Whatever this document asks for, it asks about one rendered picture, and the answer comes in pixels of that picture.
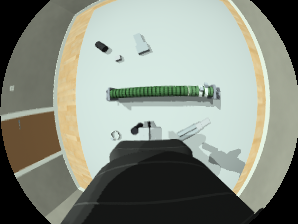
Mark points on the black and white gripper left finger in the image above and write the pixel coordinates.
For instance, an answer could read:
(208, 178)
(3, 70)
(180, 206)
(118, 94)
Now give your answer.
(144, 132)

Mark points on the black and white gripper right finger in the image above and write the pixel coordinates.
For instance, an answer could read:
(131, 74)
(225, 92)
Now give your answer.
(155, 131)

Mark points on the small grey block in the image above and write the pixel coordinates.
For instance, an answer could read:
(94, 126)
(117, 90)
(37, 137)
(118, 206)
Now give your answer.
(118, 58)

